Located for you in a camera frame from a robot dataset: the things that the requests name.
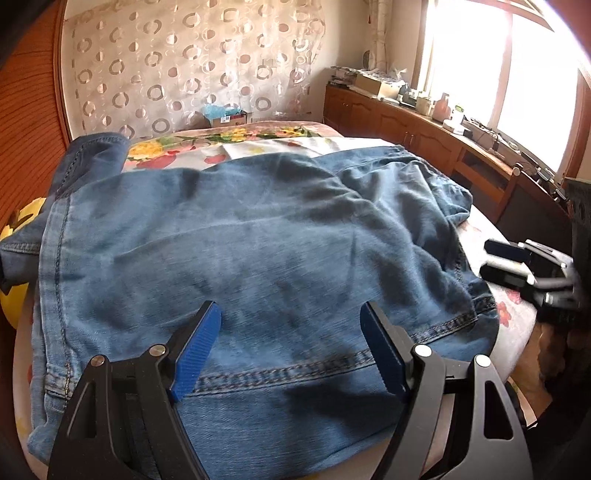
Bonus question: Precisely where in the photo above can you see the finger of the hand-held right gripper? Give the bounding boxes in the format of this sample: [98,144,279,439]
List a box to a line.
[479,263,537,289]
[484,239,528,261]

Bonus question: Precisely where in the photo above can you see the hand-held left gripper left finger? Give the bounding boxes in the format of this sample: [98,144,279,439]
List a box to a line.
[47,300,223,480]

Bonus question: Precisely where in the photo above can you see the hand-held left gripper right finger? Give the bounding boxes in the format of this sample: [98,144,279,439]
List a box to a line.
[359,300,530,480]

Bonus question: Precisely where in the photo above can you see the blue denim pants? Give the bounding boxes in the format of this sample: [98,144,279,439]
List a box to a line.
[28,144,500,472]

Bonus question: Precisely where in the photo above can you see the wooden chair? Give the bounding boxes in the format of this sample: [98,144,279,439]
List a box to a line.
[494,164,573,241]

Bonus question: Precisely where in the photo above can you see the low wooden cabinet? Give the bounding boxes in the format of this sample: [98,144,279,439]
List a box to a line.
[323,82,573,232]

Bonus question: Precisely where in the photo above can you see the yellow plush toy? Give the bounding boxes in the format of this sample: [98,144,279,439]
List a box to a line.
[0,196,48,329]

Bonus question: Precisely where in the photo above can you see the window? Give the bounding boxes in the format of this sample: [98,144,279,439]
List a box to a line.
[416,0,591,182]

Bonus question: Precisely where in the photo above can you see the floral blanket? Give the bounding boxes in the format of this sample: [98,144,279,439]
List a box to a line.
[122,120,345,174]

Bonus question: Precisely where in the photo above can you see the plain cardboard box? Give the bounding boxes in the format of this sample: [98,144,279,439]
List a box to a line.
[353,73,400,99]

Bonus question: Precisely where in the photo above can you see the light blue jeans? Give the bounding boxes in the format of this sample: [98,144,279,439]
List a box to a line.
[0,132,131,283]

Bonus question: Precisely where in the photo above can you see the pale floral sheet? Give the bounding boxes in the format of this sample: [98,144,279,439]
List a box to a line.
[14,135,542,462]

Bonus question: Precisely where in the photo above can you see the cardboard box with blue cloth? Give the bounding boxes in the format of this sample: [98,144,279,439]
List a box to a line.
[201,104,254,129]

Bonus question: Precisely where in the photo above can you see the patterned window curtain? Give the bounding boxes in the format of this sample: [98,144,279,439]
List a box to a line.
[365,0,394,71]

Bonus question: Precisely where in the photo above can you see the circle patterned lace curtain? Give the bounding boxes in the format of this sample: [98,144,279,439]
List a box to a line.
[60,0,334,145]

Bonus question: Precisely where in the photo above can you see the wooden slatted wardrobe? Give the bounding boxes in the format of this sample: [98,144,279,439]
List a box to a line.
[0,0,75,223]

